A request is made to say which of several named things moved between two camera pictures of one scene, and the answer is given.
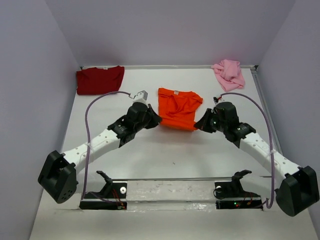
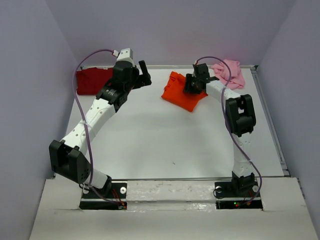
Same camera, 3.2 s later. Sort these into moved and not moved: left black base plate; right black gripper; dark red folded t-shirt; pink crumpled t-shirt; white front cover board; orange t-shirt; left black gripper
Moved: left black gripper; orange t-shirt; right black gripper
Not moved: white front cover board; left black base plate; pink crumpled t-shirt; dark red folded t-shirt
